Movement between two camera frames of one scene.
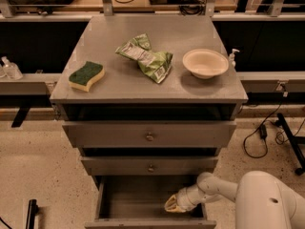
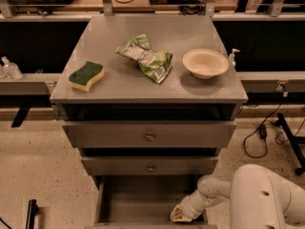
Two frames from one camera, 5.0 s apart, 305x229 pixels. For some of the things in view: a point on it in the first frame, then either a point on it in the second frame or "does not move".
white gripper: (183, 199) to (192, 209)
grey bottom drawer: (138, 202) does not move
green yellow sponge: (89, 74) does not move
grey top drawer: (151, 135) does not move
